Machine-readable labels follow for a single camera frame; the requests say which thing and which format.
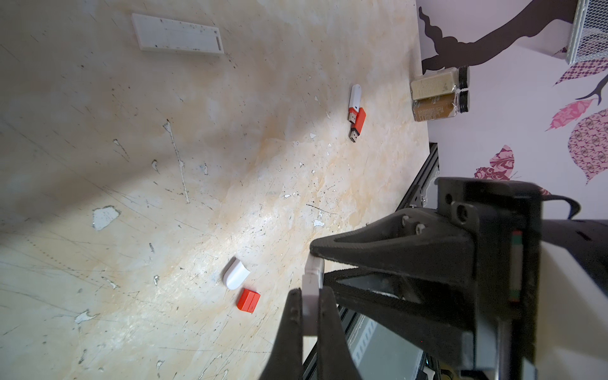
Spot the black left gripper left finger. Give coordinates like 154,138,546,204
260,288,303,380

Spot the red usb drive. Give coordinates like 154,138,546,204
348,108,367,142

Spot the white usb drive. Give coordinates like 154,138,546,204
131,14,224,55

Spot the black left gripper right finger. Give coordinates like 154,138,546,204
318,287,362,380

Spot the white square usb cap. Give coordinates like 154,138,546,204
301,254,325,337

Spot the glass jar black lid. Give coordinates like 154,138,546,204
410,66,470,101
413,90,470,122

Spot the red usb cap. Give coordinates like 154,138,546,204
237,288,261,314

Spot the white usb drive rounded body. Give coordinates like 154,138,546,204
348,84,362,124

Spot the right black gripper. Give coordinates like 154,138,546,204
310,177,543,379

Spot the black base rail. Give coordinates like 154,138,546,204
301,142,441,380

